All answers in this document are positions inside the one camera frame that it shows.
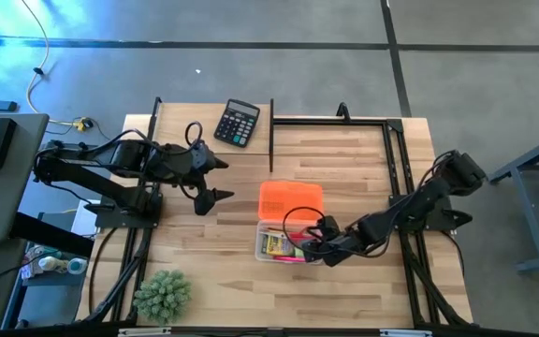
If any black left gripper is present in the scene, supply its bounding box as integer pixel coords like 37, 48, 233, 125
159, 145, 236, 202

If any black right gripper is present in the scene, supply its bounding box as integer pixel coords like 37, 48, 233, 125
302, 215, 364, 268

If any yellow green crayon box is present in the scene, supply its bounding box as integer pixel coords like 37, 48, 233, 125
260, 232, 294, 257

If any orange-lidded clear pencil case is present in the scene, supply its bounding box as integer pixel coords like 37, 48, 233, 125
254, 181, 325, 266

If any wooden shelf riser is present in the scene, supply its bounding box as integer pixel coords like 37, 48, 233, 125
142, 96, 276, 173

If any black desk calculator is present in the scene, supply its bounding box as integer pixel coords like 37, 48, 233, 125
212, 97, 261, 149

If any green artificial plant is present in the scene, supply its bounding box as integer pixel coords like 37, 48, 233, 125
132, 269, 194, 327

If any white paper sheet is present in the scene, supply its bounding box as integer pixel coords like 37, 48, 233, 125
70, 198, 100, 238

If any black flat panel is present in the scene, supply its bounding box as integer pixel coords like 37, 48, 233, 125
9, 211, 95, 258

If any white bottle teal cap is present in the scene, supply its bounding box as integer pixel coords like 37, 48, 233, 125
38, 256, 88, 276

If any grey desk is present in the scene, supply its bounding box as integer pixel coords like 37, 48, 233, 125
0, 111, 51, 245

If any blue-grey metal cart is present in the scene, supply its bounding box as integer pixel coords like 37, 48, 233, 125
486, 126, 539, 275

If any ribbed right wrist camera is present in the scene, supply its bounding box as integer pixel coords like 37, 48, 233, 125
321, 251, 345, 269

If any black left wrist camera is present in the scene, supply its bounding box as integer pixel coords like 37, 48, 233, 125
193, 186, 218, 217

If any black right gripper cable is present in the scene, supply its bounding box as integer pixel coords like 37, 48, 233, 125
282, 205, 328, 256

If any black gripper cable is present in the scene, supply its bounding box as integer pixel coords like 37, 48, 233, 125
183, 120, 204, 154
282, 205, 328, 256

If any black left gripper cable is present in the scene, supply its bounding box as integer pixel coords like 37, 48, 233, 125
183, 120, 204, 154

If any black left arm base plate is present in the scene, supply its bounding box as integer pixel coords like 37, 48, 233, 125
84, 198, 163, 229

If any silver metal bracket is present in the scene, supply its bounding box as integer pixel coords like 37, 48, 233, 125
379, 329, 433, 337
118, 327, 172, 337

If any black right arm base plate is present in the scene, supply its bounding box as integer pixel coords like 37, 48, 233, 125
390, 194, 474, 233

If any black base cable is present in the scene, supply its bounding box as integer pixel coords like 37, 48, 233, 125
86, 227, 121, 315
442, 230, 466, 278

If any pale floor cable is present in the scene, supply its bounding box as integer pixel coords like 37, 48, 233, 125
19, 0, 78, 127

